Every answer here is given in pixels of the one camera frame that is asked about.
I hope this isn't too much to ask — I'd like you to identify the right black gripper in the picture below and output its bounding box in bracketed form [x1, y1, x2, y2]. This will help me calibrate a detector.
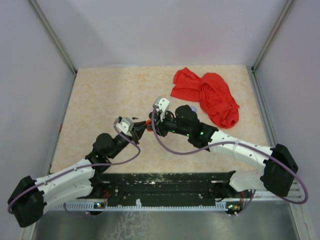
[147, 109, 191, 138]

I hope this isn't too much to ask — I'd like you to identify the red round charging case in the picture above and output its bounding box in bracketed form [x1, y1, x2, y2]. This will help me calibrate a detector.
[145, 119, 153, 132]

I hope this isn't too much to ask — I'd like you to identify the purple earbud charging case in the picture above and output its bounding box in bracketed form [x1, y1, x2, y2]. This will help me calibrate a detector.
[190, 106, 197, 113]

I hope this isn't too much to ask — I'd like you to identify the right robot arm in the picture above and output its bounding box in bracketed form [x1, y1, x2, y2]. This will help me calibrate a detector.
[149, 103, 298, 198]

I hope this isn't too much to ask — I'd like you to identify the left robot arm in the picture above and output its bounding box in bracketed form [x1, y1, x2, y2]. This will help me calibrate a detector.
[7, 117, 147, 228]

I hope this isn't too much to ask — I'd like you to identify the red crumpled cloth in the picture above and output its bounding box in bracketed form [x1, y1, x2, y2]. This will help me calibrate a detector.
[170, 67, 240, 129]

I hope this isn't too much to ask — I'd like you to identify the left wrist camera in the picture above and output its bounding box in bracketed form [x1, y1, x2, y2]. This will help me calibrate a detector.
[115, 117, 134, 136]

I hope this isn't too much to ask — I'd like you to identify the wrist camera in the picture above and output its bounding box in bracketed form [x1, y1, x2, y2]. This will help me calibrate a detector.
[152, 96, 170, 122]
[115, 117, 134, 136]

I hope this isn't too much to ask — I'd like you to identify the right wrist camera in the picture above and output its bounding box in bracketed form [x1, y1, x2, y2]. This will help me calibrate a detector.
[152, 96, 170, 122]

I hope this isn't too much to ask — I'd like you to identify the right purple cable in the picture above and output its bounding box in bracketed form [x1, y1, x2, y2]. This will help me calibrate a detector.
[151, 104, 310, 217]

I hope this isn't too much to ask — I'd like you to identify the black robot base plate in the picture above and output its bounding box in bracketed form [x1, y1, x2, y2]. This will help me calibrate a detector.
[87, 171, 252, 207]

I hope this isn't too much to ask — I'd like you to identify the white slotted cable duct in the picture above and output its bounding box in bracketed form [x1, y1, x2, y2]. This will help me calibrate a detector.
[65, 198, 240, 212]

